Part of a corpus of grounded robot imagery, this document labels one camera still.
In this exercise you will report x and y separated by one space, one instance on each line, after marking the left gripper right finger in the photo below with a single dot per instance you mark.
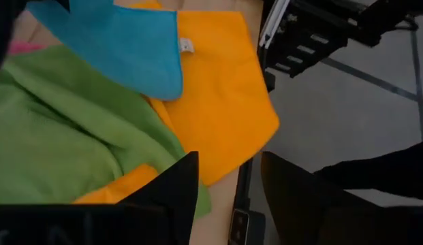
293 190

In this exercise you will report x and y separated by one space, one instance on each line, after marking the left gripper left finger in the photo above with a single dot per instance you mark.
177 190

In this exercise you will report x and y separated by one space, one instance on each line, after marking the blue microfiber towel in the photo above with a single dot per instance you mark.
129 51

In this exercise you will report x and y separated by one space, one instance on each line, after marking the black table-level camera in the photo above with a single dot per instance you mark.
247 226

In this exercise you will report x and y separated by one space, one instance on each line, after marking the green microfiber towel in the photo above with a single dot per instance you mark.
61 136

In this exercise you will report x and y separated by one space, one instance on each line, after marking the pink microfiber towel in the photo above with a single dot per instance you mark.
24 47

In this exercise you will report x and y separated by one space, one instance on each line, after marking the grey metal bracket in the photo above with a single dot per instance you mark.
272 24

